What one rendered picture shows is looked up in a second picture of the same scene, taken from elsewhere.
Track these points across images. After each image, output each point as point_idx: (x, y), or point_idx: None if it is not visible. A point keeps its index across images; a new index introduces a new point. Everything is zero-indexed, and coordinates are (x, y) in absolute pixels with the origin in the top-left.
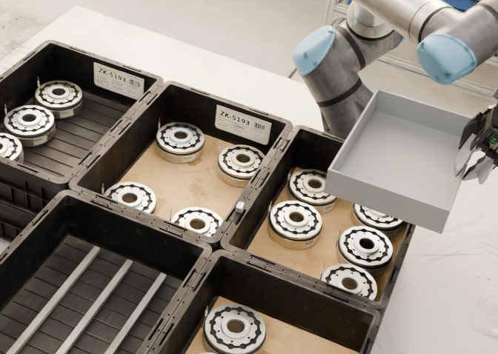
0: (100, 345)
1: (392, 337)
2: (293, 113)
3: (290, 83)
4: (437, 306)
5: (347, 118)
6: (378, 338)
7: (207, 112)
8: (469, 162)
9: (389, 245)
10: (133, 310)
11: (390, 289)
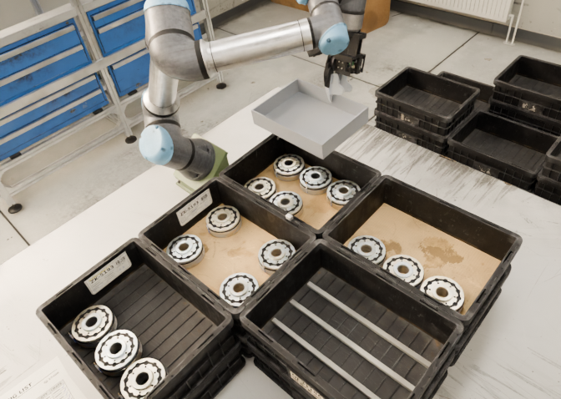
0: (358, 330)
1: None
2: (149, 199)
3: (118, 192)
4: None
5: (204, 158)
6: None
7: (173, 224)
8: (232, 131)
9: (318, 167)
10: (332, 306)
11: (368, 166)
